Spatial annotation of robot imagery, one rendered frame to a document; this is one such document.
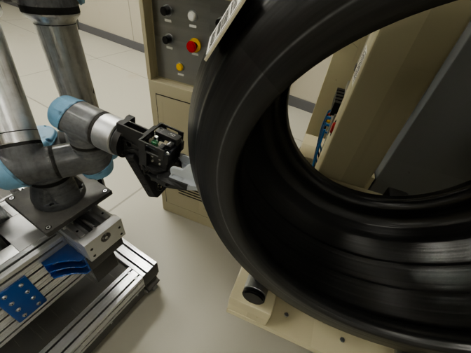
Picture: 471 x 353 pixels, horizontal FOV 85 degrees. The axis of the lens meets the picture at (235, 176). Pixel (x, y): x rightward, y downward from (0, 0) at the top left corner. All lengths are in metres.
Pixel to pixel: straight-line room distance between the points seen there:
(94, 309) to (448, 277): 1.18
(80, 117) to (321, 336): 0.65
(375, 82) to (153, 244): 1.42
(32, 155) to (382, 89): 0.73
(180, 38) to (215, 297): 1.25
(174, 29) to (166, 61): 0.14
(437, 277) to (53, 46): 0.94
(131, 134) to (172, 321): 1.11
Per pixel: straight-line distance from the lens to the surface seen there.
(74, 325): 1.32
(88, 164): 0.66
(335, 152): 0.69
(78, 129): 0.58
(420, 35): 0.61
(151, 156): 0.50
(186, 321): 1.46
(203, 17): 1.13
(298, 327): 0.64
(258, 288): 0.52
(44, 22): 0.76
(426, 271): 0.65
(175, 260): 1.60
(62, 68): 0.78
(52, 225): 0.94
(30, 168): 0.66
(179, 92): 1.22
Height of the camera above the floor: 1.38
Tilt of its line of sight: 42 degrees down
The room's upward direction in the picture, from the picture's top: 9 degrees clockwise
